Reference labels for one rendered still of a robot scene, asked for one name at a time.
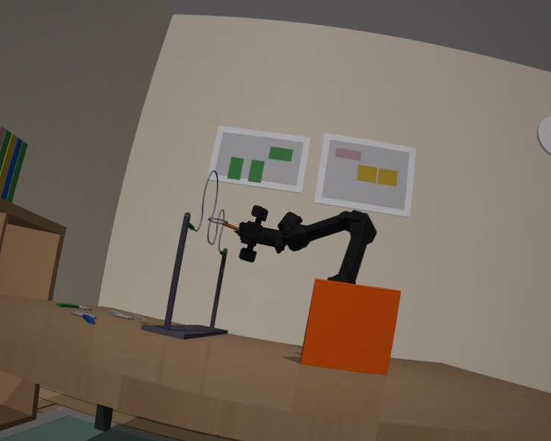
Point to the blue handle with grey loop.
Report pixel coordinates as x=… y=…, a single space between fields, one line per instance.
x=86 y=316

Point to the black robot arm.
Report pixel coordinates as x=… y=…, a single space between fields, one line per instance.
x=297 y=236

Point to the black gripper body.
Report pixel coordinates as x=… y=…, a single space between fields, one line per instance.
x=247 y=254

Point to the orange long bar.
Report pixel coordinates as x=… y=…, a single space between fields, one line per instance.
x=225 y=223

